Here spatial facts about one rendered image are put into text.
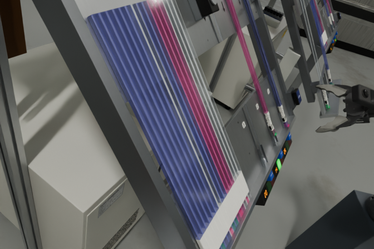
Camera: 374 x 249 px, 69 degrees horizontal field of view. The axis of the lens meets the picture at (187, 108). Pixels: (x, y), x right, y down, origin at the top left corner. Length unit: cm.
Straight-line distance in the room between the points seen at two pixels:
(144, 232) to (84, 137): 68
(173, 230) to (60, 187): 36
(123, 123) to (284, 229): 140
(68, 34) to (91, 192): 46
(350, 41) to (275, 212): 325
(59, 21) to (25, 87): 64
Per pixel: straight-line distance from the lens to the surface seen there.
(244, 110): 75
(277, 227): 169
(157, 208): 50
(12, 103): 66
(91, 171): 80
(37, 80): 108
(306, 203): 190
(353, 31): 448
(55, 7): 43
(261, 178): 78
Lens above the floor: 128
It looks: 39 degrees down
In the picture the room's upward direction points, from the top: 20 degrees clockwise
